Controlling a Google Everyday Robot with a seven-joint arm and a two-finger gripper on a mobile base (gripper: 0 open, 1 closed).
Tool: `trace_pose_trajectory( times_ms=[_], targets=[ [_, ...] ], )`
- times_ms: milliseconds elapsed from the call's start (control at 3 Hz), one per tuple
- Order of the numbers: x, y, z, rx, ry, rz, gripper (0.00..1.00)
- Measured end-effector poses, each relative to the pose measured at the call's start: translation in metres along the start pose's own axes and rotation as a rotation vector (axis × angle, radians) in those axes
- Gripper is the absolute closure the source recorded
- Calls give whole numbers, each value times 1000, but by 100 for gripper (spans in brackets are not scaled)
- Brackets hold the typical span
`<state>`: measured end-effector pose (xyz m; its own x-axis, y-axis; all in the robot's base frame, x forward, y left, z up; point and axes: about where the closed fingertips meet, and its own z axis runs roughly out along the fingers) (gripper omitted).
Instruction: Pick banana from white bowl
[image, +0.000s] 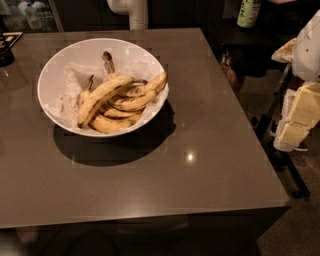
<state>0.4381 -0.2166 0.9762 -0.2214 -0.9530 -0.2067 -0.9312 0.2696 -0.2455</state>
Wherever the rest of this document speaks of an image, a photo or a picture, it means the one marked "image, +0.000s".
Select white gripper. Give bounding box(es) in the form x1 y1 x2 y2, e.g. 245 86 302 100
271 38 320 152

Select long top yellow banana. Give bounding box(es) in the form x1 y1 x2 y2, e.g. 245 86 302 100
77 75 134 128

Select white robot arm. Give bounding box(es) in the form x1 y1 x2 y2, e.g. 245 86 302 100
272 10 320 152

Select yellow banana bunch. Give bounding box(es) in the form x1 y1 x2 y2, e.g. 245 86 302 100
78 51 167 134

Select white ceramic bowl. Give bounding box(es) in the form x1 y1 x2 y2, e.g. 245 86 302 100
37 38 164 138

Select white paper bowl liner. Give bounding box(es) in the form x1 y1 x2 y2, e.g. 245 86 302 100
39 62 169 137

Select green glass bottle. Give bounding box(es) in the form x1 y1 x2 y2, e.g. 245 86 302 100
237 0 262 29

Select shelf with plastic bottles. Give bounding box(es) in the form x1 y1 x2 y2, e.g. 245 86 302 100
0 0 63 33

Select black object at left edge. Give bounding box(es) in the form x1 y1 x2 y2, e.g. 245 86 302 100
0 31 23 67

